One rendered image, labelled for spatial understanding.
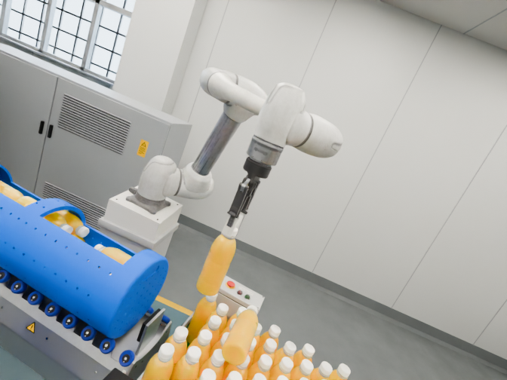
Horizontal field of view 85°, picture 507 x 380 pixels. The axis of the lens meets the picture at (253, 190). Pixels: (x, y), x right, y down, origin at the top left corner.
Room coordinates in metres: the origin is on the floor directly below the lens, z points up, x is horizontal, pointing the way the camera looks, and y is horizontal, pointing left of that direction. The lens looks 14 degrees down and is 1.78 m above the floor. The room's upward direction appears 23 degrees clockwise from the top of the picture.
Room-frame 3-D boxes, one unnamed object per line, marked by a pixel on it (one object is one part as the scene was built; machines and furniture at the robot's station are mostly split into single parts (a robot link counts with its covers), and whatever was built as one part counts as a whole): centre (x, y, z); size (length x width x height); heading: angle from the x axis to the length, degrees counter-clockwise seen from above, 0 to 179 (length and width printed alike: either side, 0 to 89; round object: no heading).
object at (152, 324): (0.77, 0.14, 0.99); 0.10 x 0.02 x 0.12; 169
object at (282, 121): (0.77, 0.00, 1.80); 0.13 x 0.11 x 0.16; 125
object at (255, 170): (0.76, 0.01, 1.62); 0.08 x 0.07 x 0.09; 168
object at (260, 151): (0.76, 0.01, 1.70); 0.09 x 0.09 x 0.06
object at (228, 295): (1.02, -0.12, 1.05); 0.20 x 0.10 x 0.10; 79
